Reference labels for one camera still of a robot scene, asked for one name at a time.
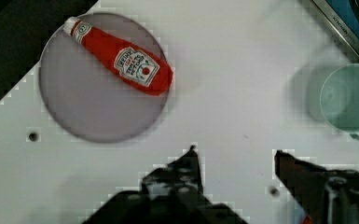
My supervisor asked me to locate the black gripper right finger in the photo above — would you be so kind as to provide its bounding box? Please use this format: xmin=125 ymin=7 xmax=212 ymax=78
xmin=274 ymin=150 xmax=359 ymax=224

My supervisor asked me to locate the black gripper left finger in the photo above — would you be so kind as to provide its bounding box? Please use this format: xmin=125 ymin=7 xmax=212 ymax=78
xmin=82 ymin=147 xmax=248 ymax=224

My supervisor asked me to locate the light green mug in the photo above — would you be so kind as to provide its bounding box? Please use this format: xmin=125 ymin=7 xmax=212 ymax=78
xmin=307 ymin=63 xmax=359 ymax=141

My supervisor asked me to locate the red ketchup bottle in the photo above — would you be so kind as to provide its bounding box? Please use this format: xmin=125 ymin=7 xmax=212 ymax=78
xmin=63 ymin=17 xmax=173 ymax=96

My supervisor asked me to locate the round grey plate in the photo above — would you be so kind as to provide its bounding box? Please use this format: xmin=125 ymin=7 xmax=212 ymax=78
xmin=38 ymin=12 xmax=172 ymax=143

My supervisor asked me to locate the black toaster oven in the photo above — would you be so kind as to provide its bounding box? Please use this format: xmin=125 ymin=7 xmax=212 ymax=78
xmin=306 ymin=0 xmax=359 ymax=63

